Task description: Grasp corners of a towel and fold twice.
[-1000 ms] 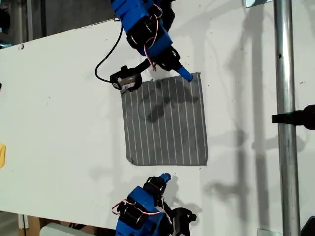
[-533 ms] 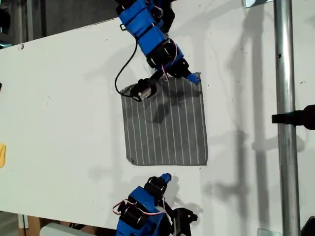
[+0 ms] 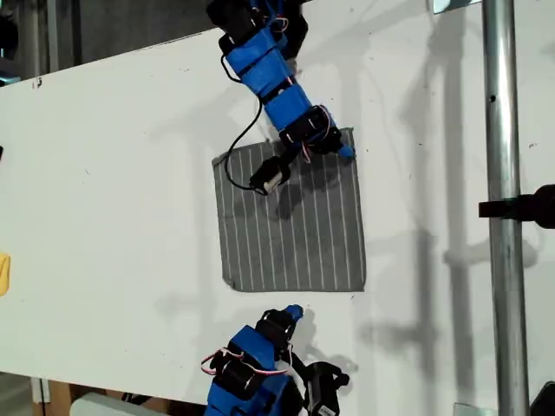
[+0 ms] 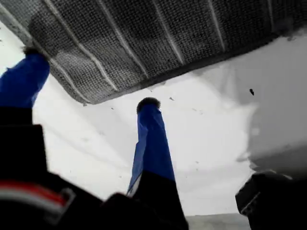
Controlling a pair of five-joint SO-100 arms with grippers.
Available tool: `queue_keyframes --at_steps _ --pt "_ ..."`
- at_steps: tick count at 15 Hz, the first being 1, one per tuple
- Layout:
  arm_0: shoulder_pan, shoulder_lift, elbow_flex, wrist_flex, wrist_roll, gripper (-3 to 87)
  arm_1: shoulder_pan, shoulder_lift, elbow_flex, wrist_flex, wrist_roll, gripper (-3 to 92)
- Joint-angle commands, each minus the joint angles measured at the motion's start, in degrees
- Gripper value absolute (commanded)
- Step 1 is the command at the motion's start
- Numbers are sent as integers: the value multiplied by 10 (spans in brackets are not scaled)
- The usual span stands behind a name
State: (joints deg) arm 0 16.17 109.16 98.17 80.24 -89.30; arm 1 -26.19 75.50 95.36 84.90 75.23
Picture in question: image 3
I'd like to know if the grey striped towel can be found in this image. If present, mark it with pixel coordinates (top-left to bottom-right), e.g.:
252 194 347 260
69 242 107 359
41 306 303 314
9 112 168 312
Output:
211 126 368 294

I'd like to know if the white box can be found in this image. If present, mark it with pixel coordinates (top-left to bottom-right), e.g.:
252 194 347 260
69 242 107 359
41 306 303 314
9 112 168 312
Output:
70 392 174 416

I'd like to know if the black clamp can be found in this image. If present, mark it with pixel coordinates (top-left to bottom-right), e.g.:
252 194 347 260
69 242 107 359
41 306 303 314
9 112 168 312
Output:
478 184 555 230

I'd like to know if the wooden table leg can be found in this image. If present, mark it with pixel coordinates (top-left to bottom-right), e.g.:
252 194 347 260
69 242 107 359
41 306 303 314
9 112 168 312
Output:
48 380 73 416

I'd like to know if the black rounded object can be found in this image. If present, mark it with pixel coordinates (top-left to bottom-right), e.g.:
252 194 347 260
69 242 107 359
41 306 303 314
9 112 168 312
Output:
528 380 555 416

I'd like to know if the yellow object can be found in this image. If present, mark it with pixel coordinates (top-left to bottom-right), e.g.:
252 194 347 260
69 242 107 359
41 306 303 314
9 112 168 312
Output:
0 252 12 298

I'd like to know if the short black camera stalk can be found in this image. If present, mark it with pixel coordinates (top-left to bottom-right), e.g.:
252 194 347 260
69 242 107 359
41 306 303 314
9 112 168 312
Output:
286 349 311 374
277 145 304 172

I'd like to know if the black camera box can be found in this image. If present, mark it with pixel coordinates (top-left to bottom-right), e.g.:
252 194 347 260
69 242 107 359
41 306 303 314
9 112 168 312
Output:
303 362 350 416
249 156 291 196

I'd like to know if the black camera cable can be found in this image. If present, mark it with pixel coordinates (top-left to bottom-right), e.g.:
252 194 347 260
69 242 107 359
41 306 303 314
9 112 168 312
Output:
219 54 264 194

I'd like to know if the steel post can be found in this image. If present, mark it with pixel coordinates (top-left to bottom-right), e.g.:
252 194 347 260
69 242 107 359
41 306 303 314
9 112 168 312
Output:
480 0 533 416

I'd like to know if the metal bracket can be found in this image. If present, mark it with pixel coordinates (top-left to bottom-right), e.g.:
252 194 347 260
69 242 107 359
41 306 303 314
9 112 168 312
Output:
427 0 483 15

